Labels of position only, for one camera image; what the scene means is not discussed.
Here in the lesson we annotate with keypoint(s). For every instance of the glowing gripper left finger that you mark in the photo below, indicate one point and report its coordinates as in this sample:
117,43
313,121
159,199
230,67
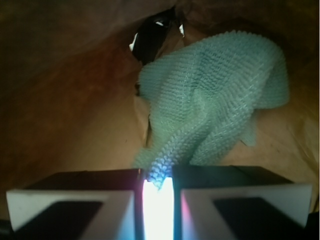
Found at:
79,205

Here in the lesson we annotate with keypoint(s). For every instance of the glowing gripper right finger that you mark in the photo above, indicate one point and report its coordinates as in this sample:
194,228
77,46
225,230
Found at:
239,203

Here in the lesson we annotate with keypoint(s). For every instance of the light blue knitted cloth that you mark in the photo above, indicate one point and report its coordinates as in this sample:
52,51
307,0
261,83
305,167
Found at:
204,97

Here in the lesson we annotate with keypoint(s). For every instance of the brown paper bag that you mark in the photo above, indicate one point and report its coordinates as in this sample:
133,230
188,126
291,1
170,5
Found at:
67,84

